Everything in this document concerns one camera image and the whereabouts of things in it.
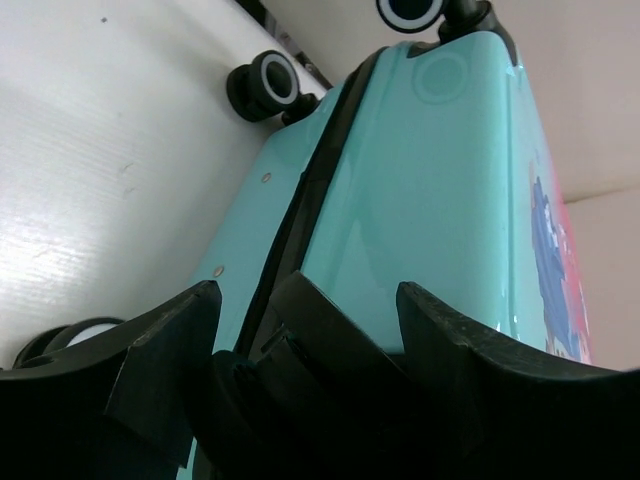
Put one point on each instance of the pink and teal kids suitcase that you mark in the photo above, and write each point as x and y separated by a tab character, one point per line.
428	163

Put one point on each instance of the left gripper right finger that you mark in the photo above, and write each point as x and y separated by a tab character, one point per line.
500	409

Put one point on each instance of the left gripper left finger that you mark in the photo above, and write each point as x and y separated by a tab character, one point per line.
111	407

